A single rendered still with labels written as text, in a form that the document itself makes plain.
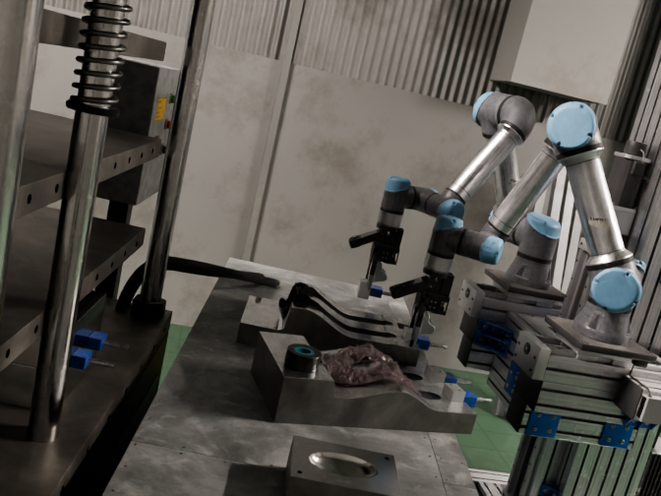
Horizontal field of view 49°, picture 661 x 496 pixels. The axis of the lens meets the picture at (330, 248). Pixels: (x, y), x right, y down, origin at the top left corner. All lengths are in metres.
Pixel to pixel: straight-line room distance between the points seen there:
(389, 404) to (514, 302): 0.91
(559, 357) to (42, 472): 1.30
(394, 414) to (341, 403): 0.14
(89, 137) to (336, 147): 2.98
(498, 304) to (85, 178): 1.56
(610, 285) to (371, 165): 2.51
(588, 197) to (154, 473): 1.20
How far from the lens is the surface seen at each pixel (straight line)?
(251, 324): 2.00
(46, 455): 1.44
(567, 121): 1.90
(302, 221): 4.21
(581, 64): 4.25
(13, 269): 1.57
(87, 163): 1.29
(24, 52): 0.88
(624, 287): 1.91
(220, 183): 4.14
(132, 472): 1.38
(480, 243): 1.97
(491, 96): 2.44
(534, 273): 2.49
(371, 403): 1.68
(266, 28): 4.11
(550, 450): 2.47
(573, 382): 2.09
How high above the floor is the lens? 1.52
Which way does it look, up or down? 12 degrees down
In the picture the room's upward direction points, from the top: 13 degrees clockwise
